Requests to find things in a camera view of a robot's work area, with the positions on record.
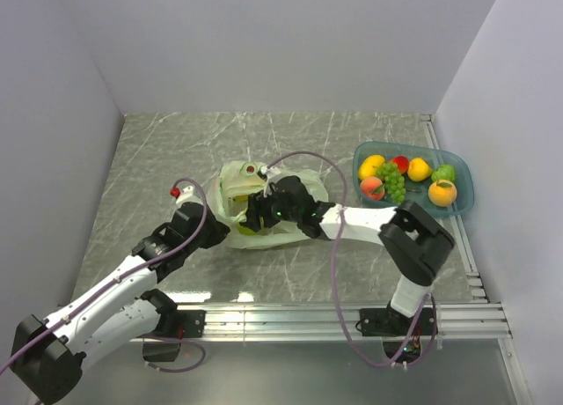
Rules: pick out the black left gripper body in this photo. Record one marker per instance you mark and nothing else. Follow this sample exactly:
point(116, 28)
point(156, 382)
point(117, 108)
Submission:
point(210, 235)

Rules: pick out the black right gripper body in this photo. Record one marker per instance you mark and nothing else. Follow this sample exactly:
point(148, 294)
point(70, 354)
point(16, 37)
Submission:
point(277, 209)

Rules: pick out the green printed plastic bag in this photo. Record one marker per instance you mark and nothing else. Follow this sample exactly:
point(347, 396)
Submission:
point(241, 178)

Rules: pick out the green grape bunch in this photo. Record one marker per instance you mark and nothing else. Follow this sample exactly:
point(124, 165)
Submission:
point(394, 182)

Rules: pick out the orange fruit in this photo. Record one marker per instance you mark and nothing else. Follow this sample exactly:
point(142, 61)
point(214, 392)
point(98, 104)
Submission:
point(442, 193)

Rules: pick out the green fruit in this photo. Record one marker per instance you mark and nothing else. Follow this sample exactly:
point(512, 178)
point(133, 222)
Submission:
point(246, 231)

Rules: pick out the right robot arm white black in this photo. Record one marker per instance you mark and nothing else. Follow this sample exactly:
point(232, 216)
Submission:
point(417, 244)

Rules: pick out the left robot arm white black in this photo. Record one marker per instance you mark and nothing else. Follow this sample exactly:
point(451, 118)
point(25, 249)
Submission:
point(50, 355)

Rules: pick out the yellow bananas in bag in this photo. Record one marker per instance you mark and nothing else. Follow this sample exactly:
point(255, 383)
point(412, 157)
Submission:
point(239, 199)

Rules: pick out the pink peach with leaf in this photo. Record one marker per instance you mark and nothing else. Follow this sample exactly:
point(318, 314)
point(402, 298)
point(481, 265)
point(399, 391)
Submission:
point(373, 188)

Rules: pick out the teal transparent plastic tray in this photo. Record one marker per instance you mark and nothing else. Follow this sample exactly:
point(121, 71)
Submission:
point(418, 191)

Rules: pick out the red yellow mango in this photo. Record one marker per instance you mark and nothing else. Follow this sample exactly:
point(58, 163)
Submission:
point(402, 163)

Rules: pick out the yellow lemon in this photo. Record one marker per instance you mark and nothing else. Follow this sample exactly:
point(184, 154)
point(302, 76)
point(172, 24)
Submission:
point(419, 170)

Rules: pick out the green custard apple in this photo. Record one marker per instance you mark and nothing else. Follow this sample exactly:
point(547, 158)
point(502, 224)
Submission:
point(444, 172)

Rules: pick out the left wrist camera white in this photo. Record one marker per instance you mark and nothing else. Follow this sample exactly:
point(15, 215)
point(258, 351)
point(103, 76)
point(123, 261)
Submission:
point(188, 194)

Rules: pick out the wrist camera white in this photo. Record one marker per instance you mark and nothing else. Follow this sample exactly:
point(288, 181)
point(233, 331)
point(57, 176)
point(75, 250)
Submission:
point(270, 175)
point(188, 194)

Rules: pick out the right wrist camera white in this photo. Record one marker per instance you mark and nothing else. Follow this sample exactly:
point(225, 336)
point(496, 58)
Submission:
point(270, 175)

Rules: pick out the black box under rail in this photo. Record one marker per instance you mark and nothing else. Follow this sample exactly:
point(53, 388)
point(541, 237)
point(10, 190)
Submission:
point(160, 352)

